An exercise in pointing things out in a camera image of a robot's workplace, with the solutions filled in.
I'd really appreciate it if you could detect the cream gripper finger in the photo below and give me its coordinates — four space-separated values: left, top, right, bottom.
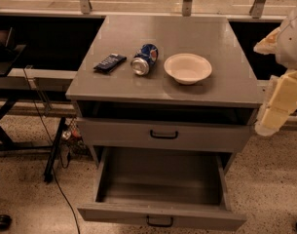
253 27 280 55
254 69 297 137

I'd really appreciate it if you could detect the dark blue rxbar wrapper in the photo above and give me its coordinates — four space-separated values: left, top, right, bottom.
93 54 127 74

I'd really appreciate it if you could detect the grey drawer cabinet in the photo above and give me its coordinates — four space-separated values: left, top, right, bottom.
65 15 265 168

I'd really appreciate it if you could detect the open grey middle drawer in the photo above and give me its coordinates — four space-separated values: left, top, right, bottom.
78 147 246 231

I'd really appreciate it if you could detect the grey top drawer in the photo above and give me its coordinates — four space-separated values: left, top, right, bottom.
77 118 251 152

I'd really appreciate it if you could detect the white paper bowl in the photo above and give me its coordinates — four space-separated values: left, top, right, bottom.
164 54 212 85

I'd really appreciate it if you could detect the crushed blue pepsi can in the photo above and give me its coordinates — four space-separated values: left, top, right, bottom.
130 44 159 76

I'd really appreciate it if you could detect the black caster wheel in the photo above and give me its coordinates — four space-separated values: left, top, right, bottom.
0 214 12 230

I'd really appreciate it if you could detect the metal window post right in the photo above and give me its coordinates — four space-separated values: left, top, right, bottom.
249 0 266 19

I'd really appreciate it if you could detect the metal window post middle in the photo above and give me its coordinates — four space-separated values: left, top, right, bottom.
181 0 196 18

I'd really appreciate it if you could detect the black top drawer handle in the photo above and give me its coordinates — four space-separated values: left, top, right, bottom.
149 130 179 139

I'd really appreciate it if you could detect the black drawer handle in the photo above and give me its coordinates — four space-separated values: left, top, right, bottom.
146 215 174 228
149 130 179 139

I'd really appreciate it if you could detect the black middle drawer handle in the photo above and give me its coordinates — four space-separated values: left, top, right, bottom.
146 215 174 228

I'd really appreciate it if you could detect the black floor cable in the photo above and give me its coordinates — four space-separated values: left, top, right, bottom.
22 67 82 234

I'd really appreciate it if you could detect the black table frame left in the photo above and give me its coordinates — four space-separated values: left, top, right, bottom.
0 29 68 182

